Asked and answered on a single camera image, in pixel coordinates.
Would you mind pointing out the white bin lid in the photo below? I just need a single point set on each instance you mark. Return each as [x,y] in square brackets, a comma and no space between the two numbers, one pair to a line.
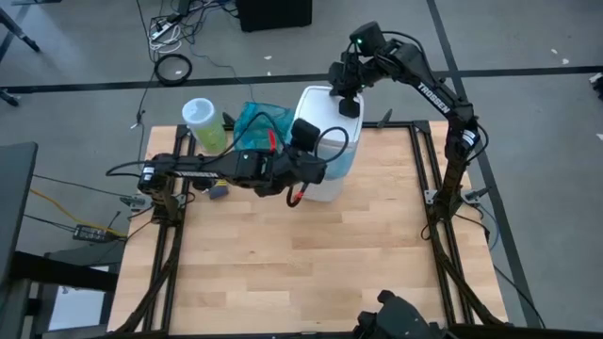
[320,110]

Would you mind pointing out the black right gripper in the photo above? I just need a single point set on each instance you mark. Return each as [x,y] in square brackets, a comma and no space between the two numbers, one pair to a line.
[355,77]

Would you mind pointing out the green wipes canister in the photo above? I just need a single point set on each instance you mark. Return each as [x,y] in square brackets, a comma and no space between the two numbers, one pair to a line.
[209,132]

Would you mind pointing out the white plastic trash bin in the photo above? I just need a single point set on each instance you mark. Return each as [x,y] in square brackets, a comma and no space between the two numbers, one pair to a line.
[325,190]

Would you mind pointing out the black power adapter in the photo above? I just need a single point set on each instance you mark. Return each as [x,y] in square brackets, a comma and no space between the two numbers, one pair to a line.
[94,233]

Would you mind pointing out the white power strip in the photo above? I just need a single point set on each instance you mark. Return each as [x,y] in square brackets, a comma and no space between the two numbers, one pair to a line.
[161,32]

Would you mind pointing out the black floor box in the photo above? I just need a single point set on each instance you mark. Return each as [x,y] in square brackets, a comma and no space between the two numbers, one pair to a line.
[273,14]

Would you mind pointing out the black aluminium table frame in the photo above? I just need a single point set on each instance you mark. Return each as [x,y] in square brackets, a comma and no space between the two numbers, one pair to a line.
[518,332]

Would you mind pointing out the black stand leg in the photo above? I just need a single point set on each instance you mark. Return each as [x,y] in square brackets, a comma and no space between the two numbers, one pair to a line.
[8,98]
[19,32]

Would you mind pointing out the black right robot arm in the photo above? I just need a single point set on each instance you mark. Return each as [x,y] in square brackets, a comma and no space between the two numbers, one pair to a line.
[443,106]

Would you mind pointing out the white board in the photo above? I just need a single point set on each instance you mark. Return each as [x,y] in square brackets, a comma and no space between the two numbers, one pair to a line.
[77,306]

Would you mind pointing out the gray yellow work glove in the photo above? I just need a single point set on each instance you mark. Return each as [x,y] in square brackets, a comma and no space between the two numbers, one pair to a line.
[217,190]

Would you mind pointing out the teal trash bag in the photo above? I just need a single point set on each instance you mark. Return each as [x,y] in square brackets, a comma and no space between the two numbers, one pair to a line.
[254,124]

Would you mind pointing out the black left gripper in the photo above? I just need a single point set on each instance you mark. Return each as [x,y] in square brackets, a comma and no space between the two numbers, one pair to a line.
[301,172]

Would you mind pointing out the black side desk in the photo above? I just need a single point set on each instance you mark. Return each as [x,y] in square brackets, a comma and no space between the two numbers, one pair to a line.
[16,198]

